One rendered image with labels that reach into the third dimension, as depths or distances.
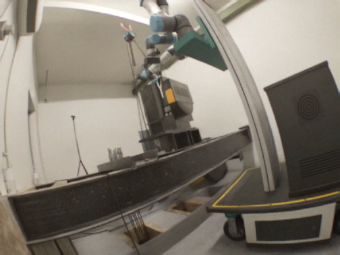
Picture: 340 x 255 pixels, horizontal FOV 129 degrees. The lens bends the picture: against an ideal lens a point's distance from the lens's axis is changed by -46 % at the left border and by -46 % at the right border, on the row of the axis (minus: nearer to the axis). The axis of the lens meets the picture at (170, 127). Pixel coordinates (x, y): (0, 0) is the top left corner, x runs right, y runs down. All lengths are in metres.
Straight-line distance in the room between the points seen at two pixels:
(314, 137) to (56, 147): 3.81
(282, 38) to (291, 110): 2.02
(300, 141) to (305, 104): 0.15
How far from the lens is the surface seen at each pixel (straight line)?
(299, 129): 0.70
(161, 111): 1.88
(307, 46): 2.59
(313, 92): 0.70
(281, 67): 2.48
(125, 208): 0.95
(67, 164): 3.60
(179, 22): 1.02
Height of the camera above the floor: 0.71
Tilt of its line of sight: 8 degrees up
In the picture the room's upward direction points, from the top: 16 degrees counter-clockwise
